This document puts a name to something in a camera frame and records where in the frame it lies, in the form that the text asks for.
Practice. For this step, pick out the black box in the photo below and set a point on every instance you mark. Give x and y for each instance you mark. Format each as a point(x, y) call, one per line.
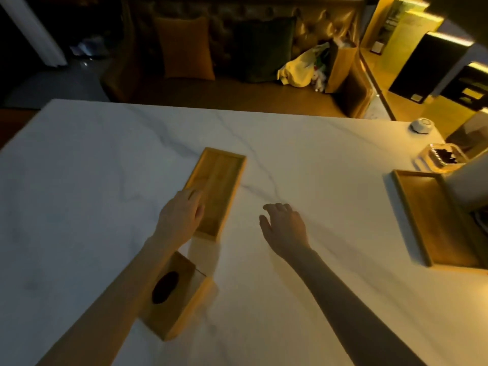
point(430, 66)

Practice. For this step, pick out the person's right thumb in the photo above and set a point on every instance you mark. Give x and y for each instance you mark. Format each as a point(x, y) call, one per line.
point(265, 225)

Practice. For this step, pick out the small white cube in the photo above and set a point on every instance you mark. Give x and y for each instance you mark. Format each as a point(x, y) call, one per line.
point(376, 47)

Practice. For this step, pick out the white pillar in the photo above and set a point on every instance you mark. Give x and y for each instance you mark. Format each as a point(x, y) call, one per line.
point(34, 28)

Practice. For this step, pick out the white round gadget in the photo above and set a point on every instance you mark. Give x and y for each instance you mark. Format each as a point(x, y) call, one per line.
point(422, 124)

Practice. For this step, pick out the small wooden tray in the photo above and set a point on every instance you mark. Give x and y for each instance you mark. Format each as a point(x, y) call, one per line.
point(219, 186)

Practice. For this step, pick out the person's right forearm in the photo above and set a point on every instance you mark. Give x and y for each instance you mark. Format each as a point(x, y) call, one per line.
point(343, 312)

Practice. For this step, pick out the white cylindrical appliance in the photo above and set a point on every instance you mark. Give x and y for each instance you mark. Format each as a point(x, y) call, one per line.
point(471, 182)

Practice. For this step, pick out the person's right hand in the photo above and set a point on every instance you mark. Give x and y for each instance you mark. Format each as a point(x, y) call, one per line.
point(286, 232)

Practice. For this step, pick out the wooden tissue box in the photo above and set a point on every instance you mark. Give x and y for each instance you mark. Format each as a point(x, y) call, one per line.
point(183, 297)

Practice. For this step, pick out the black shelf unit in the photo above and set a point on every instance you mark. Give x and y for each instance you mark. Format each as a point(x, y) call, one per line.
point(469, 85)

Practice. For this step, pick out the dark green cushion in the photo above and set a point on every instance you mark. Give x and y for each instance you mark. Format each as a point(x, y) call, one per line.
point(265, 49)

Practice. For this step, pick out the large wooden tray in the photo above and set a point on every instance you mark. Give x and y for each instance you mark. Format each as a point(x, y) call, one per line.
point(434, 221)

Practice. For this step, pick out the yellow plastic bag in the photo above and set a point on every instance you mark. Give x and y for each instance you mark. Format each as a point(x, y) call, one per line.
point(299, 70)

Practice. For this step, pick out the person's left thumb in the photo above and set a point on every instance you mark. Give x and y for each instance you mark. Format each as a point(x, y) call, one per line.
point(199, 217)

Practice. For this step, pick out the brown paper bag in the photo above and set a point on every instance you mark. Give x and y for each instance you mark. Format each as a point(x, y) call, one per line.
point(341, 66)

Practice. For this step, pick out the yellow box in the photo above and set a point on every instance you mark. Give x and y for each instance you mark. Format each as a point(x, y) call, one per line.
point(410, 38)

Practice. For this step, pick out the orange cushion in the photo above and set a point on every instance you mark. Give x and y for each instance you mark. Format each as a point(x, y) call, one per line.
point(185, 47)

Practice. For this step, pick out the person's left forearm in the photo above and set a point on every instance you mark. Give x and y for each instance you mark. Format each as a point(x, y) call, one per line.
point(114, 301)

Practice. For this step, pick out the brown leather sofa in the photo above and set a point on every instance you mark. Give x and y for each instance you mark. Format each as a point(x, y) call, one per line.
point(228, 91)

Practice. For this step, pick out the person's left hand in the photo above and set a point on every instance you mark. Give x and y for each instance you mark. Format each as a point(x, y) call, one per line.
point(177, 221)

